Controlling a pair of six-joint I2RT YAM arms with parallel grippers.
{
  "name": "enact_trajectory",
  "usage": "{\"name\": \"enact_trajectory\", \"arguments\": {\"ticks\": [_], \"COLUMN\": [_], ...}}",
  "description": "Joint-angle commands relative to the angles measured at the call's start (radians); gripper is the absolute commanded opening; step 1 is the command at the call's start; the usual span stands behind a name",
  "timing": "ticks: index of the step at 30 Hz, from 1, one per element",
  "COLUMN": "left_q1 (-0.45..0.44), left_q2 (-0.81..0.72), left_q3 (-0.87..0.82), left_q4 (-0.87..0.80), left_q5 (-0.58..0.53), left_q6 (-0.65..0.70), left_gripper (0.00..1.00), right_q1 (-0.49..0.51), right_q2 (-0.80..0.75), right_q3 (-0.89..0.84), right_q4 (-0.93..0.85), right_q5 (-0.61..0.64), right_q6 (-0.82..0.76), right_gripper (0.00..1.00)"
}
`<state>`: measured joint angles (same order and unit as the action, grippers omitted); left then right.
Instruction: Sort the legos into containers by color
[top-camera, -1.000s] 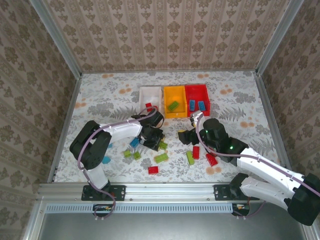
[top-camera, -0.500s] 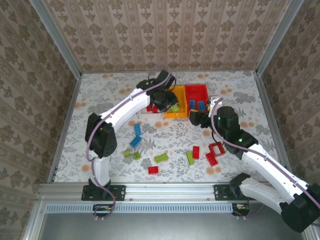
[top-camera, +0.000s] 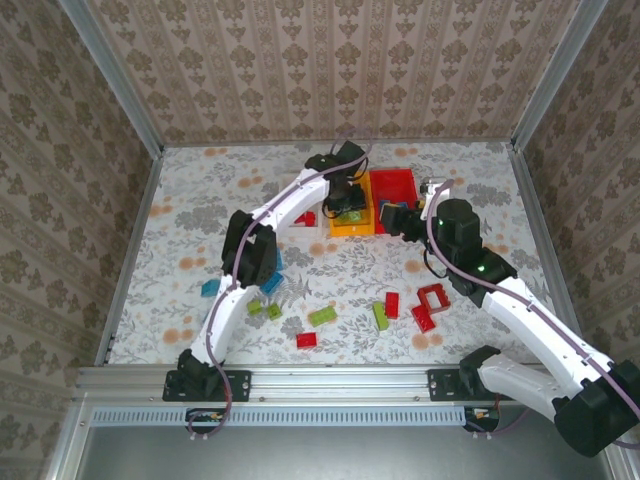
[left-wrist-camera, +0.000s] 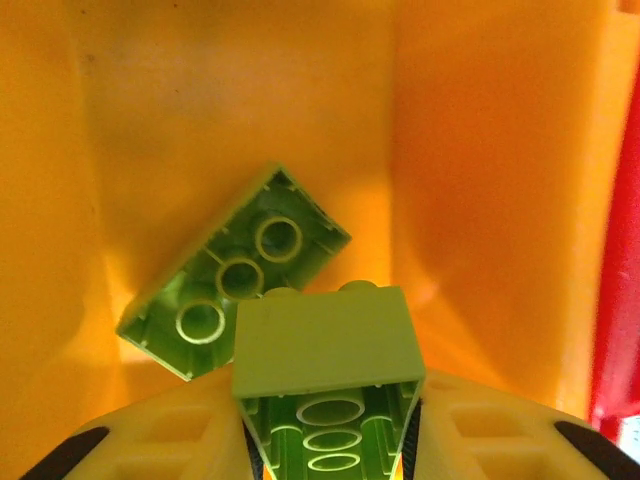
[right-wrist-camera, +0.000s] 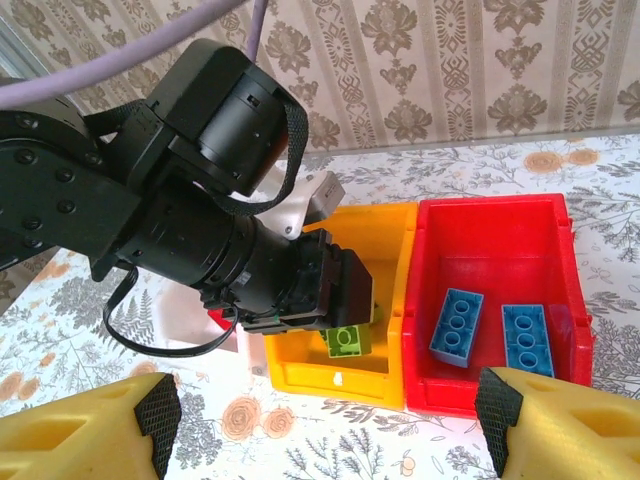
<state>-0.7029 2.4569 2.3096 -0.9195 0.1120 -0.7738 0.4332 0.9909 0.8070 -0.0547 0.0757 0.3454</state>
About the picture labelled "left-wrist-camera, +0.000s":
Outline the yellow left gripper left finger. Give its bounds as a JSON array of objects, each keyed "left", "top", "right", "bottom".
[{"left": 19, "top": 369, "right": 264, "bottom": 480}]

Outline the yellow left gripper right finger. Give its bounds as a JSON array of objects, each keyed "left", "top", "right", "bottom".
[{"left": 397, "top": 368, "right": 640, "bottom": 480}]

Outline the green lego brick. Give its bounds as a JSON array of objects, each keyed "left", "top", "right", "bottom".
[
  {"left": 230, "top": 279, "right": 427, "bottom": 480},
  {"left": 114, "top": 159, "right": 353, "bottom": 384}
]

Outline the red plastic bin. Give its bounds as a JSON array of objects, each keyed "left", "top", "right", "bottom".
[{"left": 587, "top": 94, "right": 640, "bottom": 446}]

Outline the yellow plastic bin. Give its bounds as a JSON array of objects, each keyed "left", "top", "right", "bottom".
[{"left": 0, "top": 0, "right": 632, "bottom": 451}]

